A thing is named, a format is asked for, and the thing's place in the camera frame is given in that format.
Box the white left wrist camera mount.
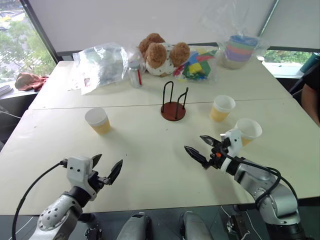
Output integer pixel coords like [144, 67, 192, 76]
[66, 155, 98, 195]

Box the bag of colourful blocks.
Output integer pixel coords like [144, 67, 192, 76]
[171, 47, 219, 85]

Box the thin white cable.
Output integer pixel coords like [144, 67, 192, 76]
[219, 206, 251, 240]

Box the small clear bottle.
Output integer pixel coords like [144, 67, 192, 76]
[127, 60, 145, 89]

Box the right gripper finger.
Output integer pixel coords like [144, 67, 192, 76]
[183, 145, 209, 166]
[199, 135, 221, 149]

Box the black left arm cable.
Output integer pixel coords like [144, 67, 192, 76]
[11, 160, 69, 240]

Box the brown white teddy bear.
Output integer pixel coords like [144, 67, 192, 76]
[138, 32, 191, 77]

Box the reddish brown cloth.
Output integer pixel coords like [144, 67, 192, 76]
[14, 72, 49, 93]

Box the yellow white paper cup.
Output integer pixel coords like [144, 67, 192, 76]
[209, 94, 237, 123]
[234, 117, 263, 147]
[84, 107, 112, 136]

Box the white book stack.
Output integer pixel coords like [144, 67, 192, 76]
[0, 84, 14, 97]

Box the black window frame post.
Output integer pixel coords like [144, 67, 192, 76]
[19, 0, 64, 63]

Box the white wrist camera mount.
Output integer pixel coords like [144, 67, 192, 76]
[219, 128, 244, 174]
[66, 155, 98, 195]

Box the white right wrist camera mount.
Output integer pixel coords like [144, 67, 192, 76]
[219, 128, 244, 174]

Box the person in black shirt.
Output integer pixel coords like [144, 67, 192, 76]
[300, 62, 320, 127]

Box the bagged stack of colourful bowls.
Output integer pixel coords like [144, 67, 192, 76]
[199, 0, 270, 70]

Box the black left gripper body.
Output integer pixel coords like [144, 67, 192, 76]
[87, 170, 113, 195]

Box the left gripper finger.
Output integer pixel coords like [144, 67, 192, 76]
[107, 159, 124, 186]
[90, 153, 103, 169]

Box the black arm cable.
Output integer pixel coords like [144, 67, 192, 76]
[11, 160, 69, 240]
[224, 153, 299, 209]

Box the dark rounded grey shape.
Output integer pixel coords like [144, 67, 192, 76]
[178, 210, 214, 240]
[115, 211, 152, 240]

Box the clear plastic bag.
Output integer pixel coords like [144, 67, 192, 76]
[67, 41, 147, 96]

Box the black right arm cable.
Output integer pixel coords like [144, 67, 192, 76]
[224, 153, 299, 209]

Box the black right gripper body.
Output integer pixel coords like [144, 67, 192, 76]
[201, 138, 232, 172]

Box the red base cup holder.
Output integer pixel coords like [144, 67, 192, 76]
[160, 80, 189, 123]

